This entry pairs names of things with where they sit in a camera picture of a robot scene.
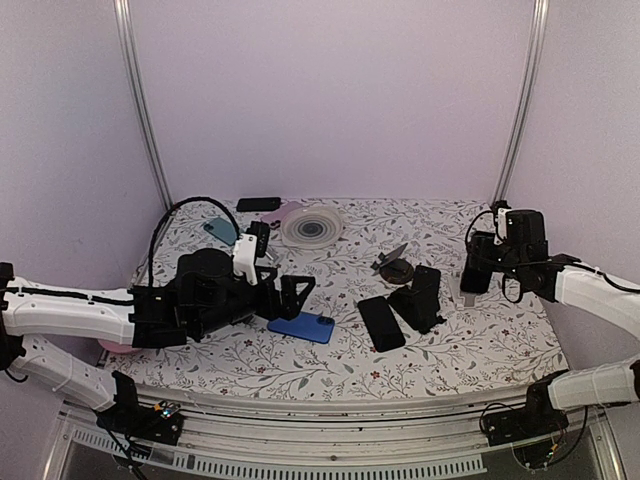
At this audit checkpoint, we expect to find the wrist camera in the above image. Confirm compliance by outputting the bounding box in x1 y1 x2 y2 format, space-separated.
491 200 511 245
232 221 271 286

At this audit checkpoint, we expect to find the floral table mat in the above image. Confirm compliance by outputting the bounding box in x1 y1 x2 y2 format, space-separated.
104 199 567 402

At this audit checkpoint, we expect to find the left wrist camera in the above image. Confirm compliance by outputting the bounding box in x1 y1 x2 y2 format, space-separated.
232 221 271 286

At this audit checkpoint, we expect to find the pink phone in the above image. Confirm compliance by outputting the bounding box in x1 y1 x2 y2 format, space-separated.
261 201 303 230

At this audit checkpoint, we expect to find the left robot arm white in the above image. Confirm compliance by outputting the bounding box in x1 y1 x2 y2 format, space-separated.
1 248 316 434

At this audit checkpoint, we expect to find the black clamp phone stand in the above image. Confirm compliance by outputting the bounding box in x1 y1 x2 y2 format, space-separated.
388 286 446 334

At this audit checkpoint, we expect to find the black phone on table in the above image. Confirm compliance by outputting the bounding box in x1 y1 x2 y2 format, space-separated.
357 296 406 353

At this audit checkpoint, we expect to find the white round dish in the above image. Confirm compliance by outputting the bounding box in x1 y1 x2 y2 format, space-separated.
280 206 344 250

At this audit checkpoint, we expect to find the round wooden base stand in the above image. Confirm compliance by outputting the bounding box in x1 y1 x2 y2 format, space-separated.
371 243 414 285

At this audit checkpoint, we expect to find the front aluminium rail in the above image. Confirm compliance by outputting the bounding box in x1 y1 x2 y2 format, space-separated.
43 386 635 479

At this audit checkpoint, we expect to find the left aluminium frame post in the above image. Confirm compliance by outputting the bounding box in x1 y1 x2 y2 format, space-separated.
113 0 173 210

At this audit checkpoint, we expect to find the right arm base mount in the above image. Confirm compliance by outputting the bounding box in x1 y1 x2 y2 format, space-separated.
479 384 569 446

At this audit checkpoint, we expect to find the right aluminium frame post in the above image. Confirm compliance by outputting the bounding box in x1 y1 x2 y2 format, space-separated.
490 0 549 204

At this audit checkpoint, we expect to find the silver folding phone stand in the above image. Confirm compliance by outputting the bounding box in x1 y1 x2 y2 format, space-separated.
265 248 279 262

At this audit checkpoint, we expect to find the teal phone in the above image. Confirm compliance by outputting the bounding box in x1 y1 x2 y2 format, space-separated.
203 217 238 246

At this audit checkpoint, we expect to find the blue phone face down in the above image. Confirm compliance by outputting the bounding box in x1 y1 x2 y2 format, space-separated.
267 312 335 344

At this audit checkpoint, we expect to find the white silver phone stand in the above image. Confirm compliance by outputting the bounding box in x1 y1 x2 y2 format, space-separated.
447 274 477 310

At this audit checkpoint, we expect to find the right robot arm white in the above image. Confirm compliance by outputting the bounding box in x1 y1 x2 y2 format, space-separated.
461 207 639 436

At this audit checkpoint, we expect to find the aluminium frame post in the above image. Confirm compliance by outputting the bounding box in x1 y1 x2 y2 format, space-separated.
113 0 173 210
490 0 549 204

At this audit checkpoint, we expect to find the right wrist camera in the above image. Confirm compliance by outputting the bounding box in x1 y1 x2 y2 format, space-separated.
491 200 511 245

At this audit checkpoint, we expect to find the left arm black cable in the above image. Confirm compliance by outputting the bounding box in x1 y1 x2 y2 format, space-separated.
147 196 244 289

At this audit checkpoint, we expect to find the pink round object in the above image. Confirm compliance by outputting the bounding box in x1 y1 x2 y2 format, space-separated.
98 340 139 354

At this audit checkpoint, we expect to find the small black phone on stand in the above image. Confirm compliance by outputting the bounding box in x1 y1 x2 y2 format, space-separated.
411 265 441 307

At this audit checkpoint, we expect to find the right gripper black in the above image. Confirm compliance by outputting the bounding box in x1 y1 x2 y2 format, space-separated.
470 235 528 281

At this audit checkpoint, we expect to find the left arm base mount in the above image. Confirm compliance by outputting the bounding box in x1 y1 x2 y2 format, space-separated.
96 371 185 446

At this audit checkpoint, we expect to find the black phone at back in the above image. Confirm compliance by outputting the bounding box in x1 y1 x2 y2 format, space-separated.
236 197 282 212

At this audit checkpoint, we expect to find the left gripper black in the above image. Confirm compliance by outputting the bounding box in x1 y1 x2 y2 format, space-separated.
192 266 315 338

